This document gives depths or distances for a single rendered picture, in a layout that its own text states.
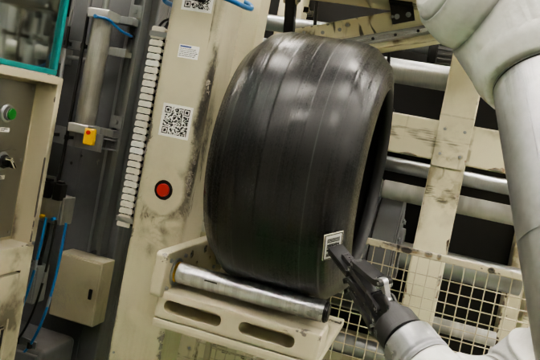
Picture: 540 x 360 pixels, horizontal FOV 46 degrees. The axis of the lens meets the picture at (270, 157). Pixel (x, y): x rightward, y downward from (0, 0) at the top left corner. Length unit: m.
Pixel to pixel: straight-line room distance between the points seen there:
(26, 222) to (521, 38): 1.15
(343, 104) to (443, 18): 0.58
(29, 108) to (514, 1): 1.09
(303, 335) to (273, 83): 0.50
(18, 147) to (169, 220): 0.36
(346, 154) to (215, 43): 0.45
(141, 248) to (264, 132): 0.48
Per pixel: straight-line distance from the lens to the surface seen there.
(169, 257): 1.36
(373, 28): 1.77
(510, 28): 0.60
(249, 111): 1.19
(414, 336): 1.02
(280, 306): 1.33
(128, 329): 1.56
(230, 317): 1.34
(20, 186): 1.49
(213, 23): 1.45
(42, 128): 1.46
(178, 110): 1.45
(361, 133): 1.18
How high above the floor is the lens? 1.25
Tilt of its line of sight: 3 degrees down
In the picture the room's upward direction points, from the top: 11 degrees clockwise
